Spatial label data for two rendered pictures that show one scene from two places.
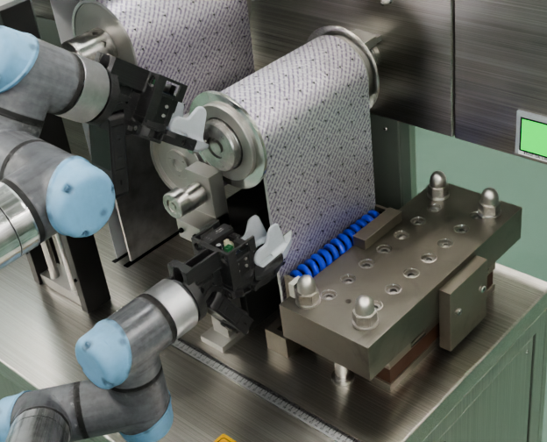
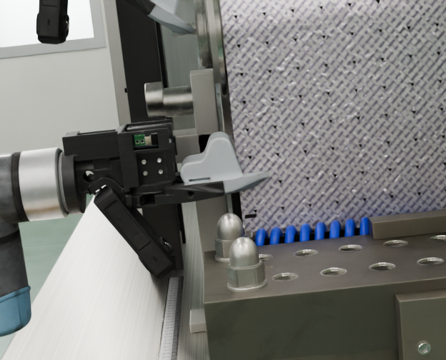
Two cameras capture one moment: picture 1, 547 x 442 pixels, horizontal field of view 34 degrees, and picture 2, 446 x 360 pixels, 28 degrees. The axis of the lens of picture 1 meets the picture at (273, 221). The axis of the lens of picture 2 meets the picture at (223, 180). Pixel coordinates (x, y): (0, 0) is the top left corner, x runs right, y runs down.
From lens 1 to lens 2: 0.92 m
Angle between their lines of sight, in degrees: 45
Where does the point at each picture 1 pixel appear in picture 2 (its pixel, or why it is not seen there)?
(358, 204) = (419, 194)
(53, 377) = (52, 299)
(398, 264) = (383, 257)
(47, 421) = not seen: outside the picture
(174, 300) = (35, 161)
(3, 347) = (61, 272)
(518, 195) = not seen: outside the picture
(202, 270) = (88, 146)
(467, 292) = not seen: outside the picture
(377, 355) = (227, 330)
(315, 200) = (324, 147)
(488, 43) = not seen: outside the picture
